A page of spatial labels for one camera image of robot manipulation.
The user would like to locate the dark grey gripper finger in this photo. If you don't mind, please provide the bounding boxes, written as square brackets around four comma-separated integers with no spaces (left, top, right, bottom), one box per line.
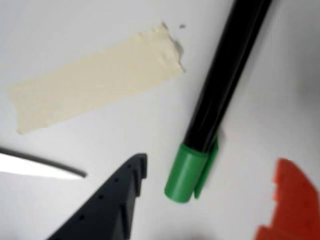
[46,153,148,240]

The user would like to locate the long beige masking tape strip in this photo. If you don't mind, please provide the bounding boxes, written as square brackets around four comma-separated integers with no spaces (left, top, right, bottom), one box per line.
[7,22,186,136]

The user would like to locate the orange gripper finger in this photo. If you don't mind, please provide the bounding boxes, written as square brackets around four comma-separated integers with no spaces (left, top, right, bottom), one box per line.
[253,157,320,240]

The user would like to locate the green marker with black barrel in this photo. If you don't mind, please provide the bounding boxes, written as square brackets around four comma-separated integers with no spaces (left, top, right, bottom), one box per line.
[164,0,273,204]

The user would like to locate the blue-handled scissors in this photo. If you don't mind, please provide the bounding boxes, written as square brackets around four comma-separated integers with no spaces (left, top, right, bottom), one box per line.
[0,147,88,180]

